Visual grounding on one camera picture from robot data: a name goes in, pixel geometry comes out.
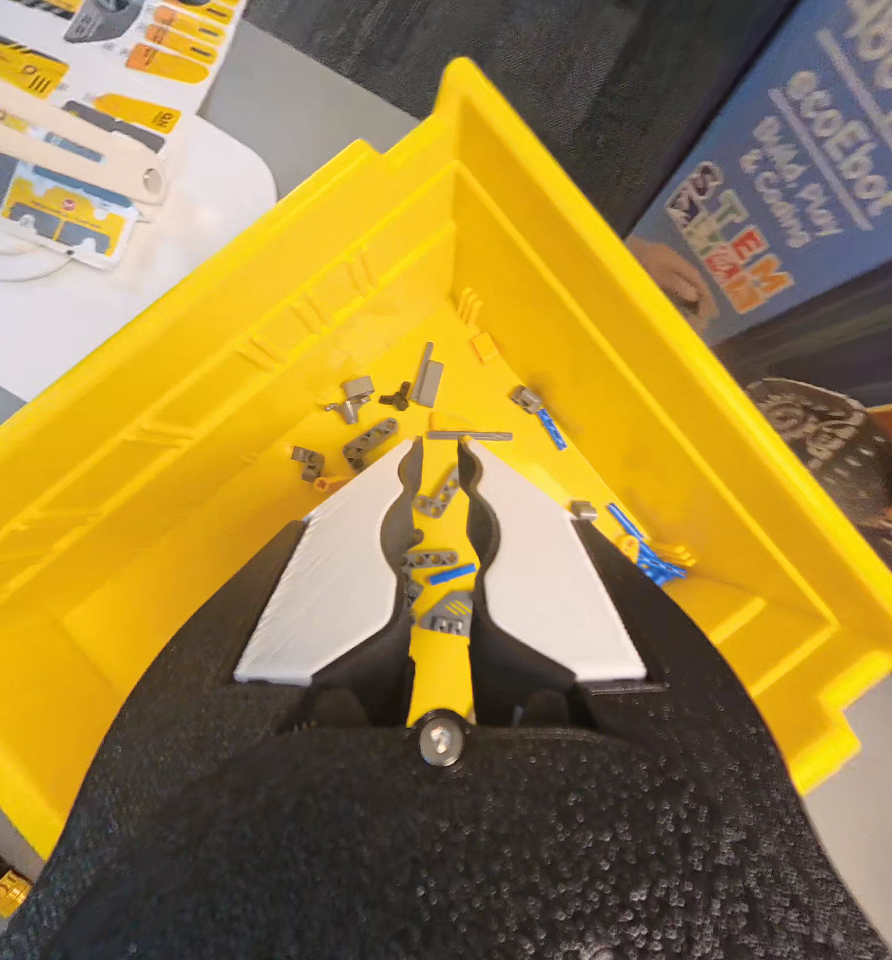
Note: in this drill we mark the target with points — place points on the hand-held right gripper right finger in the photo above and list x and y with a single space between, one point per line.
559 600

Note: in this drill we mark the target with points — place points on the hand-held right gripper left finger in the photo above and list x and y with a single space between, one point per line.
326 600

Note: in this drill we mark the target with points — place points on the large yellow bin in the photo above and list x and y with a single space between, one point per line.
191 450

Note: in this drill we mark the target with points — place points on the grey desk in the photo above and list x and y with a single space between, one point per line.
296 90

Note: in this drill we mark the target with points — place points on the printed sticker sheet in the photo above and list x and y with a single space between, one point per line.
41 218

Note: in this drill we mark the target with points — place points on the blue printed cardboard box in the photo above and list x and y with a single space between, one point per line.
806 180

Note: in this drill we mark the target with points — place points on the white book stand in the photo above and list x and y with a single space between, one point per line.
101 158

